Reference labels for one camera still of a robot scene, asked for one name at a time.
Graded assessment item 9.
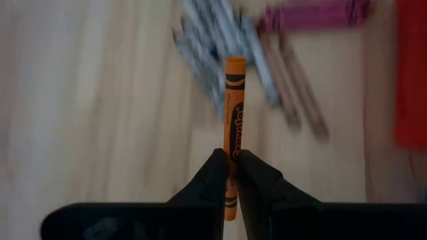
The brown crayon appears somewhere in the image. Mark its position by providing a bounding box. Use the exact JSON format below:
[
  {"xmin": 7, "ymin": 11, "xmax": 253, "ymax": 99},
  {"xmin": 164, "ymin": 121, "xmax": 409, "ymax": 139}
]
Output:
[
  {"xmin": 259, "ymin": 31, "xmax": 303, "ymax": 131},
  {"xmin": 279, "ymin": 30, "xmax": 331, "ymax": 141}
]

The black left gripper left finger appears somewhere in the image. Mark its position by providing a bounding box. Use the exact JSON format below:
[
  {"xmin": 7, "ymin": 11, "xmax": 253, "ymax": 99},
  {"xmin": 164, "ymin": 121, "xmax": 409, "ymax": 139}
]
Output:
[{"xmin": 39, "ymin": 148, "xmax": 229, "ymax": 240}]

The orange crayon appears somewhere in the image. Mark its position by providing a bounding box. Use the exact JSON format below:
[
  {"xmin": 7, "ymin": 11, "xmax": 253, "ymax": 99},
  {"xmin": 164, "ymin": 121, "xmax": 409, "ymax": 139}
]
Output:
[{"xmin": 222, "ymin": 56, "xmax": 247, "ymax": 222}]

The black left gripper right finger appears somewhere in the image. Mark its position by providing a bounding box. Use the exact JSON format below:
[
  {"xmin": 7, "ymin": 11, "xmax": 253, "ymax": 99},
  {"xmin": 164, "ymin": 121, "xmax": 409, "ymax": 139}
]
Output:
[{"xmin": 236, "ymin": 149, "xmax": 427, "ymax": 240}]

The red plastic basket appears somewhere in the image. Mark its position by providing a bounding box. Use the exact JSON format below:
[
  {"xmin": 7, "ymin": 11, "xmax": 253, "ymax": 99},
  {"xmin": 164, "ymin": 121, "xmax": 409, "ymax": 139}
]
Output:
[{"xmin": 395, "ymin": 0, "xmax": 427, "ymax": 151}]

